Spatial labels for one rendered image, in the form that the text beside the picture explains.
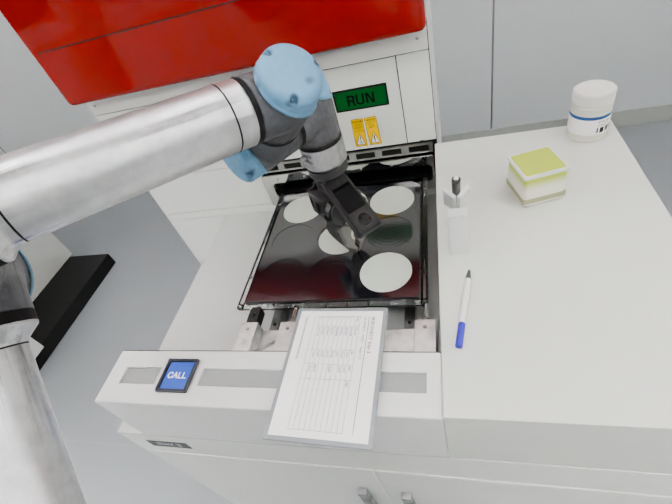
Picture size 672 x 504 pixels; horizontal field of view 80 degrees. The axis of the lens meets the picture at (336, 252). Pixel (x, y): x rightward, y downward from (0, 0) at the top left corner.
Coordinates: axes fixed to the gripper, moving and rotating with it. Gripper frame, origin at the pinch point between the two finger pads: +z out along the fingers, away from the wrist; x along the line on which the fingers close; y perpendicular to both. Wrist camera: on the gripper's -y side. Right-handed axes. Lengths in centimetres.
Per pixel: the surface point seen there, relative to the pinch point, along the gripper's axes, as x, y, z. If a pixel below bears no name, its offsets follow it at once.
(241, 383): 31.5, -13.8, -4.4
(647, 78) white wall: -208, 45, 65
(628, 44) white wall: -199, 54, 45
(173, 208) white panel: 26, 61, 5
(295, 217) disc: 3.5, 21.3, 1.3
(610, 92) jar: -48, -17, -15
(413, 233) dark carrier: -11.0, -4.2, 1.3
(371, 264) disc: 0.2, -4.5, 1.3
